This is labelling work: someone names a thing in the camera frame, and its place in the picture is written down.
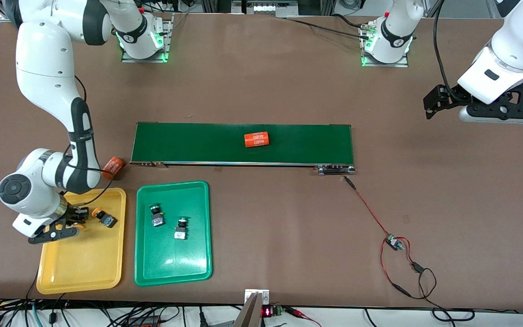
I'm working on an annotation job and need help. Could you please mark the yellow push button switch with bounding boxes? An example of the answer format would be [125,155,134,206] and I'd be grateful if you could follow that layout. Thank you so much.
[94,208,118,228]
[72,207,90,229]

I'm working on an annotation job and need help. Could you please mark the orange cylinder white print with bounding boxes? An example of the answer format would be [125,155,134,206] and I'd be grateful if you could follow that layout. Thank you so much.
[101,156,125,180]
[244,131,270,149]

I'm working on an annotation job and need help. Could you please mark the yellow plastic tray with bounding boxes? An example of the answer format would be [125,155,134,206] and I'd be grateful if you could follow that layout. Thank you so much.
[36,187,127,295]

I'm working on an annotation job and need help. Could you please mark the green plastic tray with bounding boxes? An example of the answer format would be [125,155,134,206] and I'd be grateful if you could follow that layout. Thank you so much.
[133,180,213,287]

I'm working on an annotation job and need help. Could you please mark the green conveyor belt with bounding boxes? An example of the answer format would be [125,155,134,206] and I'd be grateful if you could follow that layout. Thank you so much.
[129,121,356,176]

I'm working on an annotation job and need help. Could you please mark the equipment rack with lights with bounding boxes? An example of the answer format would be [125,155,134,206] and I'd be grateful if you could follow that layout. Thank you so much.
[232,0,299,19]

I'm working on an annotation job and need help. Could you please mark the red clip lead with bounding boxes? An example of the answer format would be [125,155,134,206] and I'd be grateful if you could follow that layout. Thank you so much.
[284,307,322,327]

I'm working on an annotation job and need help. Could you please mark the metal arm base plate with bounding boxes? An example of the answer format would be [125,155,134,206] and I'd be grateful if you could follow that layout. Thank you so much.
[122,13,173,63]
[360,23,410,68]

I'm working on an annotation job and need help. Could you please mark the tangled black floor cables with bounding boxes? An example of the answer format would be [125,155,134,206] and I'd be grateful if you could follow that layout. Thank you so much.
[0,268,244,327]

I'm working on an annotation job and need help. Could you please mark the red black twisted wire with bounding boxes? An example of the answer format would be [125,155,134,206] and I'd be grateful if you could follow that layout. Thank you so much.
[344,175,425,299]

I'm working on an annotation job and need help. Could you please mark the black arm base cable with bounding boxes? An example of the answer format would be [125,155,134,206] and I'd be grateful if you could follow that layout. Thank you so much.
[284,14,373,40]

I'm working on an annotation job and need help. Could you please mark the thin black power cable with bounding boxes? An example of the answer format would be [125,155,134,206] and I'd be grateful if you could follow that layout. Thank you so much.
[418,267,476,322]

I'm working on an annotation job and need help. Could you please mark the grey metal camera bracket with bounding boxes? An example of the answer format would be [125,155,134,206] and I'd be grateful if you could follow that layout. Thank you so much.
[245,288,270,327]

